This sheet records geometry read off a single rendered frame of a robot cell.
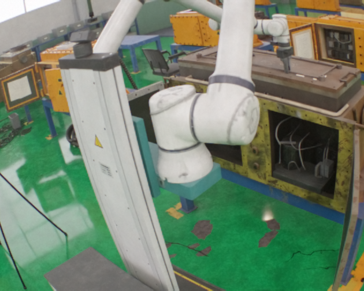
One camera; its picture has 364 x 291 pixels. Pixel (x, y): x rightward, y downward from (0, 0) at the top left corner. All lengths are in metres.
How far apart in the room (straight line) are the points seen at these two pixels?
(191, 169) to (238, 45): 0.43
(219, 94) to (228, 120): 0.08
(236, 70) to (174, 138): 0.29
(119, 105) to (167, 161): 0.24
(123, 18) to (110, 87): 0.68
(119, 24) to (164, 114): 0.71
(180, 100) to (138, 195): 0.36
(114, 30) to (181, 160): 0.77
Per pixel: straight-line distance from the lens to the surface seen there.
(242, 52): 1.19
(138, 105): 2.59
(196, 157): 1.24
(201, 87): 2.43
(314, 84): 1.93
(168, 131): 1.19
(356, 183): 1.37
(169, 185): 1.31
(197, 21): 6.15
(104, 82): 1.16
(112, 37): 1.75
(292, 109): 1.98
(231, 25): 1.24
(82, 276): 1.71
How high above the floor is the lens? 2.00
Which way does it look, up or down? 25 degrees down
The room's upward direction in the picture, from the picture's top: 11 degrees counter-clockwise
